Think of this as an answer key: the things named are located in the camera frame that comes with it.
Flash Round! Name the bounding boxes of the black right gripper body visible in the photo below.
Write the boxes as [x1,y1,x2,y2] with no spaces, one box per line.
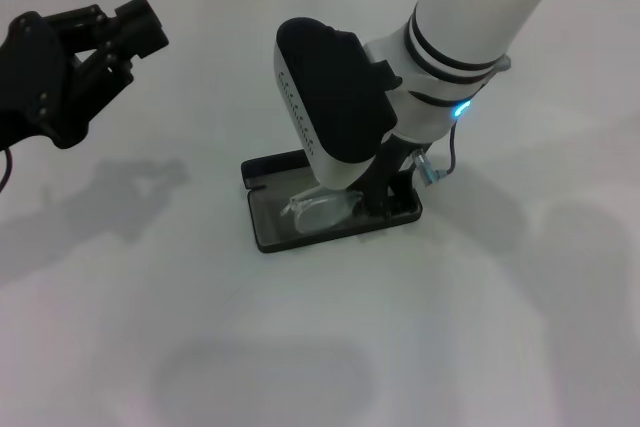
[356,133,432,194]

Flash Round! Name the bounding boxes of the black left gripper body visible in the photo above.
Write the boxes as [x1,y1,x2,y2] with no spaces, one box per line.
[0,10,90,151]

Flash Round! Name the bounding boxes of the clear white glasses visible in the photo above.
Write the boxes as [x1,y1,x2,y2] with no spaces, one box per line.
[278,184,369,236]

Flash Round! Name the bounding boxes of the black glasses case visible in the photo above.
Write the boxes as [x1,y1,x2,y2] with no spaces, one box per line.
[241,149,424,255]

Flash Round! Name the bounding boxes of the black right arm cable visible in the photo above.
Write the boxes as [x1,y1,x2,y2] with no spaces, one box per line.
[410,57,515,189]

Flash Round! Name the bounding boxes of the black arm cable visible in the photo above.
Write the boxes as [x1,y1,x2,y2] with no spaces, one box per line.
[410,57,515,189]
[0,146,15,194]

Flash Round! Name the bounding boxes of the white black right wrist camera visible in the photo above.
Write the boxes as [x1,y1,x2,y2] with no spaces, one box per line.
[274,17,404,189]

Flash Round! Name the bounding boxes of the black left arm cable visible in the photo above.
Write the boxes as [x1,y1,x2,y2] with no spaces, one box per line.
[0,146,15,194]

